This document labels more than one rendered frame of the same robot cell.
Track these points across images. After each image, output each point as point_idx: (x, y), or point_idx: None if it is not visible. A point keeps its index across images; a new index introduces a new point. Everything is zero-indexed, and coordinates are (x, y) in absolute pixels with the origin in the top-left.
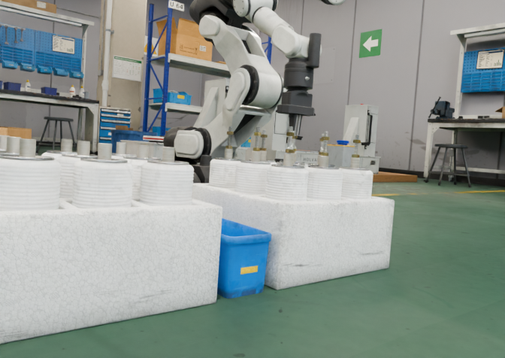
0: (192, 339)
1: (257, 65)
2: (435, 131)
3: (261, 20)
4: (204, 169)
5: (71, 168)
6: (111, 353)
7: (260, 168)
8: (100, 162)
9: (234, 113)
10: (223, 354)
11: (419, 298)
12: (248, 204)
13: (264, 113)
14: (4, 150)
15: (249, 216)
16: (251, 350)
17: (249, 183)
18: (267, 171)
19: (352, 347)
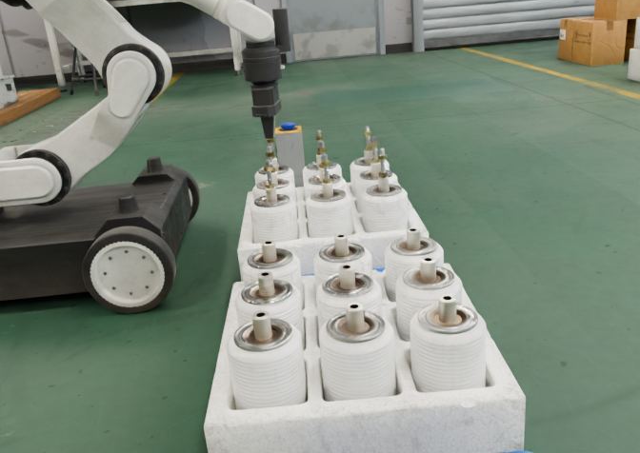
0: (528, 379)
1: (143, 42)
2: (37, 13)
3: None
4: (148, 217)
5: (375, 305)
6: (547, 424)
7: (350, 201)
8: (455, 282)
9: (132, 122)
10: (560, 370)
11: (478, 256)
12: (373, 246)
13: (145, 105)
14: (330, 330)
15: (377, 257)
16: (556, 356)
17: (345, 222)
18: (376, 204)
19: (560, 314)
